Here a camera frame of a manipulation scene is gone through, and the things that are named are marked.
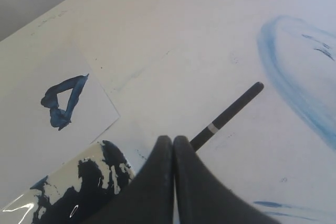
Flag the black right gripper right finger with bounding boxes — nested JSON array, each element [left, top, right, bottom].
[[173, 136, 279, 223]]

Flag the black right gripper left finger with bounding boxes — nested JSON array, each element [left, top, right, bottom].
[[84, 136, 173, 223]]

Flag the black paintbrush with blue tip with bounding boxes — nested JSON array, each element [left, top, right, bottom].
[[190, 82, 264, 151]]

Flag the white square plate blue paint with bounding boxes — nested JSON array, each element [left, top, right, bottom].
[[1, 140, 134, 223]]

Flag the white paper sheet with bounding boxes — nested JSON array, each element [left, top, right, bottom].
[[1, 45, 119, 200]]

